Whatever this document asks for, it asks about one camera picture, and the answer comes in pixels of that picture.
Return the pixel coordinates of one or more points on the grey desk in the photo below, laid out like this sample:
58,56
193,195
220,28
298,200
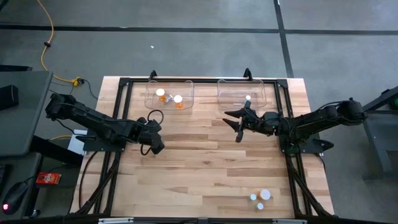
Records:
28,118

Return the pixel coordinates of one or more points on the black box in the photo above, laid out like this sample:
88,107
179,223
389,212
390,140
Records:
7,97

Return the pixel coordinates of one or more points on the red small box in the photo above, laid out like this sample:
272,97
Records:
48,179

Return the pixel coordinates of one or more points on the black metal table frame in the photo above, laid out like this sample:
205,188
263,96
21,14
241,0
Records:
205,81

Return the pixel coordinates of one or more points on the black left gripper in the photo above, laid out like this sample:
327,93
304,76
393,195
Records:
152,133

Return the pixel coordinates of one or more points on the black computer mouse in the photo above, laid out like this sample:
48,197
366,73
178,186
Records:
15,196

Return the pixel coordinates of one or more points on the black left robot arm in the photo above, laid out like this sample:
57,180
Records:
93,119

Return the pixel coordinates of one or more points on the black side table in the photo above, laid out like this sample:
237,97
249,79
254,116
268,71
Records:
373,140

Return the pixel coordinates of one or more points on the black desk leg bar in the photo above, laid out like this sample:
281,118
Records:
56,152

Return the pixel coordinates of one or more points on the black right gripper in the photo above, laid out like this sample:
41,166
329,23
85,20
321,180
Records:
264,124

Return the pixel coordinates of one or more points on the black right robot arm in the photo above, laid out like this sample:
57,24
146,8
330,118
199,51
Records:
311,121

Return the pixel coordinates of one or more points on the dark lower desk shelf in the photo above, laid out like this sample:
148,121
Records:
18,168

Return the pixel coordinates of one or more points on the teal pill bottle white cap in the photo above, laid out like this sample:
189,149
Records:
260,206
247,97

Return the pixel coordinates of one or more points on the silver aluminium bracket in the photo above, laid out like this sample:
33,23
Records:
289,221
115,221

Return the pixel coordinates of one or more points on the clear plastic bin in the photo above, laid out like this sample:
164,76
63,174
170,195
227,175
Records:
230,90
186,90

